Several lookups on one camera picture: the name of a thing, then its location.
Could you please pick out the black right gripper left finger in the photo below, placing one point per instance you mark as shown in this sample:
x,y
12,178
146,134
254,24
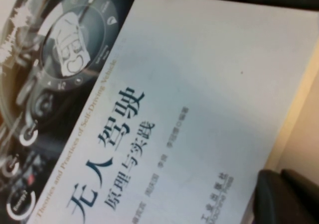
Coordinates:
x,y
271,199

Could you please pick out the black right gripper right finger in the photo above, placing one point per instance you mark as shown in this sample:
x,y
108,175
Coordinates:
x,y
307,191

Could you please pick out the white self-driving textbook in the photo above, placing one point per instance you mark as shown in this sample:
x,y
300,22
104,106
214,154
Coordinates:
x,y
199,84

